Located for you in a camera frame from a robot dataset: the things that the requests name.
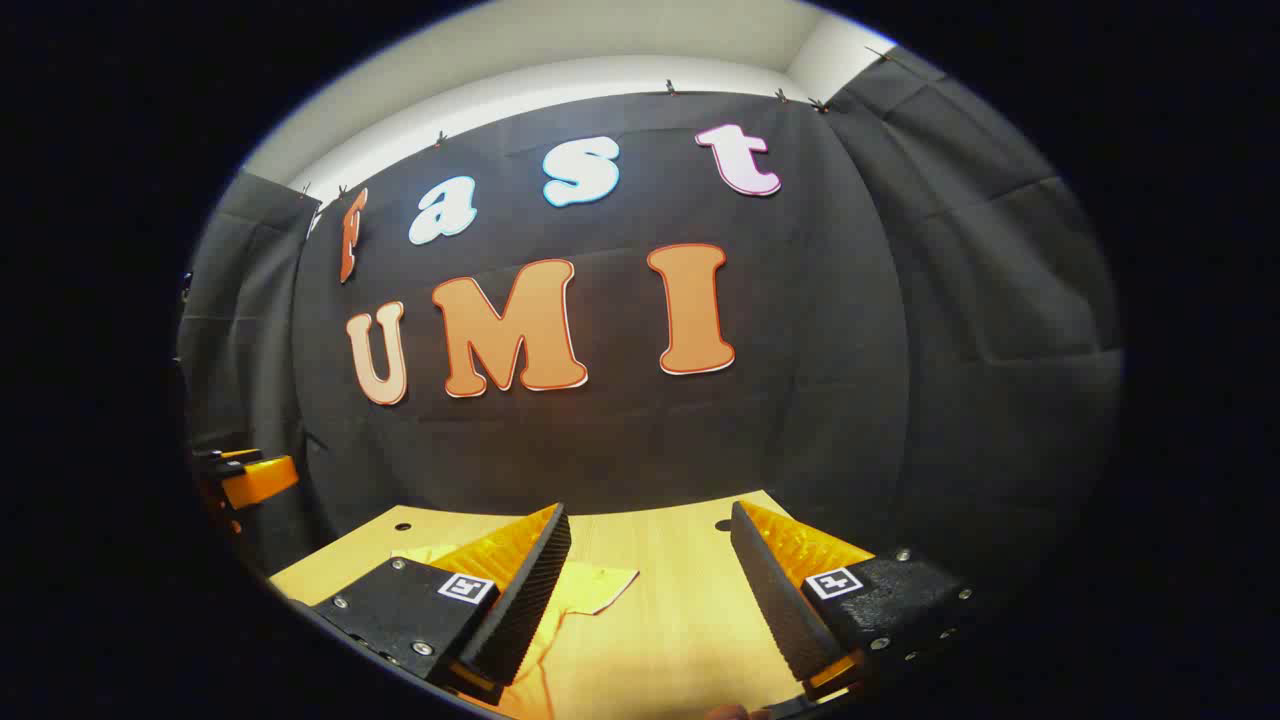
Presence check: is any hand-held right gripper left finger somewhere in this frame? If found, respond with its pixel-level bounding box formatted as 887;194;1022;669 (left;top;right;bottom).
310;503;573;701

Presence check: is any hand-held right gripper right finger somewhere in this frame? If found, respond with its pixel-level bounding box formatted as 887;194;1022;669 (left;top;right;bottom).
730;500;979;703

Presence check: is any orange T-shirt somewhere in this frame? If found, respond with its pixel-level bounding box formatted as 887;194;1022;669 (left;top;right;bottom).
392;543;641;720

